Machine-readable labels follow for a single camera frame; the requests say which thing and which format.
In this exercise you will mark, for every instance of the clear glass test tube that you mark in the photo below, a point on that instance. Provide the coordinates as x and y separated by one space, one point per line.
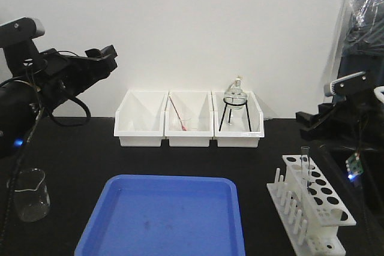
305 165

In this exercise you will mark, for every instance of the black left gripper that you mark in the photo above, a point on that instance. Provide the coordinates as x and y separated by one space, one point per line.
66 76

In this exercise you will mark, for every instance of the black sink basin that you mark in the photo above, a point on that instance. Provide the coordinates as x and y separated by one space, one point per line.
364 170

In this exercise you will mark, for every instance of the glass flask on tripod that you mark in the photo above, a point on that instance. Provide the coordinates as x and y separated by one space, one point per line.
235 99

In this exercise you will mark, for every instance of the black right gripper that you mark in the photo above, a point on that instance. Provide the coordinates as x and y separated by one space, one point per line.
334 121

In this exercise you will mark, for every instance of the white storage bin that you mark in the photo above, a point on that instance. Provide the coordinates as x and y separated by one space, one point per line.
195 108
139 120
237 128

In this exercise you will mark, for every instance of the blue plastic tray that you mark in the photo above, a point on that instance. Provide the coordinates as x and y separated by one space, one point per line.
164 215

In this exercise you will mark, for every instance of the plastic bag of pegs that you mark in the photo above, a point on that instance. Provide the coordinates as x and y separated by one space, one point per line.
365 32

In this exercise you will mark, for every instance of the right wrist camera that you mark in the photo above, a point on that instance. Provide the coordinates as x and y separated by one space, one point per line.
350 84

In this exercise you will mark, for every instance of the grey pegboard drying rack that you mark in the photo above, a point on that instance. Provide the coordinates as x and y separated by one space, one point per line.
356 61

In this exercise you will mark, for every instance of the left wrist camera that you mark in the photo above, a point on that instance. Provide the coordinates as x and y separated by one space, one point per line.
18 46

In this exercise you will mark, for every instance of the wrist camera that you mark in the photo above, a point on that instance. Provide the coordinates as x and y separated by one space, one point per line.
350 84
18 46

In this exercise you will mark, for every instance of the white lab faucet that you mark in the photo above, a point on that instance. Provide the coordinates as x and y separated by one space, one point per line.
379 93

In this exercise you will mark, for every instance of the white test tube rack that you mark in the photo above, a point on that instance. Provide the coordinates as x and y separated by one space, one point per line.
311 217

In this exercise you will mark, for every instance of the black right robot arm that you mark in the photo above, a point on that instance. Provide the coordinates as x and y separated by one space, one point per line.
372 118

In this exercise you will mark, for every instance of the middle white storage bin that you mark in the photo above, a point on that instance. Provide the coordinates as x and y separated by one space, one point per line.
195 108

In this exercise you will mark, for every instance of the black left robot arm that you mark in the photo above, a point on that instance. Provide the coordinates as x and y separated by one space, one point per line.
21 112

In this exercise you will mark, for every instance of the glass beaker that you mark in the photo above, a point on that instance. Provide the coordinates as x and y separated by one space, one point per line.
31 198

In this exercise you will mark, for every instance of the left white storage bin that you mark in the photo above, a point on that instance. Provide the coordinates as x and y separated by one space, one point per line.
139 120

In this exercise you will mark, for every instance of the red glass thermometer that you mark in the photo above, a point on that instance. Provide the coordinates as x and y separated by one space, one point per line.
181 121

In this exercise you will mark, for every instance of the right white storage bin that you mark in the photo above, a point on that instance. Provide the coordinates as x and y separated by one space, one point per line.
237 128

